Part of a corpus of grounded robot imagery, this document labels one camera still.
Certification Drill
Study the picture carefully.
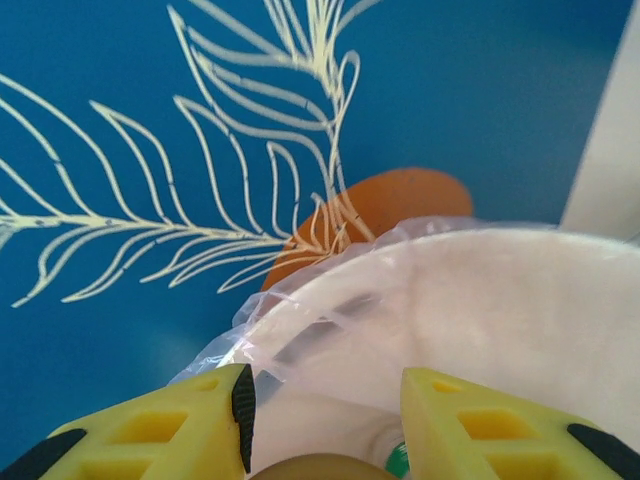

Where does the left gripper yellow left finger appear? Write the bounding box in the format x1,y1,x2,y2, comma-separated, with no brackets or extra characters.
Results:
0,363,257,480

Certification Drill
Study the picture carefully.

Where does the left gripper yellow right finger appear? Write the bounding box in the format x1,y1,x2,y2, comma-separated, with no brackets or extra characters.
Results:
399,366,640,480

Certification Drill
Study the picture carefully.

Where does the clear bottle green cap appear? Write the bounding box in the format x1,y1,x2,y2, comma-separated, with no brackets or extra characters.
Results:
367,424,412,479

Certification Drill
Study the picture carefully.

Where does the small amber bottle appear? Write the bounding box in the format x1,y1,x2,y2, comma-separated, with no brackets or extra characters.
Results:
249,452,399,480

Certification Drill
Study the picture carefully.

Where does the cream round bin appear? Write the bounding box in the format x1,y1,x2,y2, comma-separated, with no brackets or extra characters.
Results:
244,227,640,480

